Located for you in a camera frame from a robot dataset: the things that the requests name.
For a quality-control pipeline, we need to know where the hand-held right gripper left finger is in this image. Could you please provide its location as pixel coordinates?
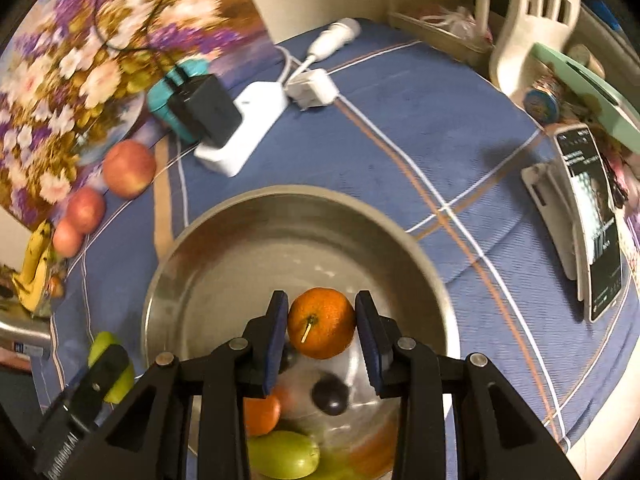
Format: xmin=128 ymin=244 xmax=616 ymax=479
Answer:
xmin=80 ymin=290 xmax=291 ymax=480

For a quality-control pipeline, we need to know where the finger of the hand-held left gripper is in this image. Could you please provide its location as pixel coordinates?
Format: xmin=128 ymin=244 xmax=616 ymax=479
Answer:
xmin=67 ymin=344 xmax=132 ymax=431

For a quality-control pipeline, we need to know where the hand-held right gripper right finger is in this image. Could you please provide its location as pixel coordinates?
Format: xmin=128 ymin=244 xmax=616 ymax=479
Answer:
xmin=354 ymin=290 xmax=583 ymax=480

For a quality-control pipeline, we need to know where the green pear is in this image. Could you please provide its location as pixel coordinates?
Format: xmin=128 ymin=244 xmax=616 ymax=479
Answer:
xmin=87 ymin=331 xmax=136 ymax=405
xmin=247 ymin=431 xmax=321 ymax=479

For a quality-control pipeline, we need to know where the orange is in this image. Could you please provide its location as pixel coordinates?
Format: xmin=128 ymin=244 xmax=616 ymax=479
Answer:
xmin=243 ymin=394 xmax=282 ymax=437
xmin=287 ymin=287 xmax=357 ymax=360

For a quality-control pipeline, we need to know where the stainless steel basin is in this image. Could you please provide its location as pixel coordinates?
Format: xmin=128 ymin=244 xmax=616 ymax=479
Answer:
xmin=141 ymin=186 xmax=461 ymax=480

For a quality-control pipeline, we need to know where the stainless steel kettle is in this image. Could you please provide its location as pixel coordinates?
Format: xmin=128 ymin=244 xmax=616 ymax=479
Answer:
xmin=0 ymin=305 xmax=53 ymax=361

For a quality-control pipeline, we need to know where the clear bag of small produce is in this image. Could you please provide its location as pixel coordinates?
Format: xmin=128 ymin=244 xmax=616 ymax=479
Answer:
xmin=30 ymin=260 xmax=68 ymax=318

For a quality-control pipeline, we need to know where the bunch of yellow bananas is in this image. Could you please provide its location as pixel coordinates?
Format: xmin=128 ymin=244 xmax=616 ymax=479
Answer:
xmin=11 ymin=220 xmax=57 ymax=317

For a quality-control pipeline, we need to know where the small red apple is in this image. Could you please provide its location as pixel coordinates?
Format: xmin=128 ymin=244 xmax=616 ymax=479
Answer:
xmin=52 ymin=220 xmax=85 ymax=259

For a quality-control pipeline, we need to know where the medium red apple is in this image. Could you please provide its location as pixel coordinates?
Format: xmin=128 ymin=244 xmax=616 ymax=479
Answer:
xmin=66 ymin=187 xmax=107 ymax=235

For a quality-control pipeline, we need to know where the large red apple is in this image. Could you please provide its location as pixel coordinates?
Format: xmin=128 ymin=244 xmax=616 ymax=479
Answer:
xmin=102 ymin=140 xmax=157 ymax=200

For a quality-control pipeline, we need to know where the white power strip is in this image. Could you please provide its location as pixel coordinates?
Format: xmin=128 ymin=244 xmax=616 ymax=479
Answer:
xmin=194 ymin=81 xmax=289 ymax=178

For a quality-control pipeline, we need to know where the white phone stand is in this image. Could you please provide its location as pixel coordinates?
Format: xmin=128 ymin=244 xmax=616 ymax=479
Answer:
xmin=520 ymin=160 xmax=588 ymax=301

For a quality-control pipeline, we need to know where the black charger adapter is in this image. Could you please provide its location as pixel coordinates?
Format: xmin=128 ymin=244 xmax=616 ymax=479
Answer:
xmin=167 ymin=74 xmax=242 ymax=147

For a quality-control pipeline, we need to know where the smartphone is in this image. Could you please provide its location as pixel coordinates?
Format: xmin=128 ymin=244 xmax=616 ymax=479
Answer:
xmin=552 ymin=122 xmax=632 ymax=323

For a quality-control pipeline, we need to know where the white square plug adapter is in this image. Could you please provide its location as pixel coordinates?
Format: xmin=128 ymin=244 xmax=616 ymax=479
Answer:
xmin=285 ymin=67 xmax=340 ymax=111

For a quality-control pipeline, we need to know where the teal tin box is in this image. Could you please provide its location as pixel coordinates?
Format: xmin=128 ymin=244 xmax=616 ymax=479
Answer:
xmin=146 ymin=58 xmax=211 ymax=143

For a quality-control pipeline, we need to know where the round blue tin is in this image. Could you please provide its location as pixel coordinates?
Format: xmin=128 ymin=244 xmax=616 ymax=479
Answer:
xmin=522 ymin=85 xmax=561 ymax=125

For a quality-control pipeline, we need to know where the floral painting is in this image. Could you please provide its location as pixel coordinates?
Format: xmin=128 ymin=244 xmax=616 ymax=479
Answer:
xmin=0 ymin=0 xmax=273 ymax=226

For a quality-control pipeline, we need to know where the white round plug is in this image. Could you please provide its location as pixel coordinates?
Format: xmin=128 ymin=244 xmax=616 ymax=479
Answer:
xmin=306 ymin=17 xmax=362 ymax=58

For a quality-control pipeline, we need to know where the white plastic bag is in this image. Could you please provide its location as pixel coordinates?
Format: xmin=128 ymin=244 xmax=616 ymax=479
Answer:
xmin=420 ymin=4 xmax=493 ymax=43

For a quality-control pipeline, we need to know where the white plastic chair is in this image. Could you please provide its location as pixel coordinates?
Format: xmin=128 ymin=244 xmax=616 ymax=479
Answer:
xmin=475 ymin=0 xmax=583 ymax=98

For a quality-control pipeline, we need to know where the mint green tray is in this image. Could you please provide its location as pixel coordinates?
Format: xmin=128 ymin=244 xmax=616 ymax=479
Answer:
xmin=530 ymin=42 xmax=640 ymax=156

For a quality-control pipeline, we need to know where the white power cable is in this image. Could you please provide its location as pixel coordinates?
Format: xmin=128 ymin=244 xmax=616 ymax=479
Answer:
xmin=275 ymin=45 xmax=313 ymax=86

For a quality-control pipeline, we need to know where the black charger cable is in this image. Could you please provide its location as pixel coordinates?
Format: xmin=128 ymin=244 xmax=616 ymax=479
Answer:
xmin=92 ymin=0 xmax=188 ymax=88

